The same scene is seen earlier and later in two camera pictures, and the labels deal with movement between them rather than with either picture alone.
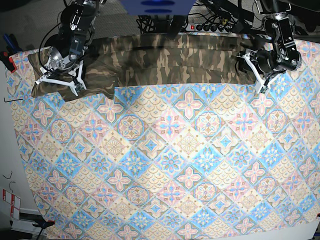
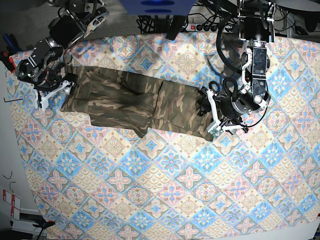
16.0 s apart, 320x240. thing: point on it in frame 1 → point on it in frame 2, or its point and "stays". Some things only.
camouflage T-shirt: (153, 60) → (134, 102)
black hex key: (19, 99) stays
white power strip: (202, 28) stays
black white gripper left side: (74, 79) → (45, 90)
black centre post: (177, 24) stays
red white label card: (15, 202) stays
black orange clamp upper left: (12, 48) stays
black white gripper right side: (258, 62) → (210, 104)
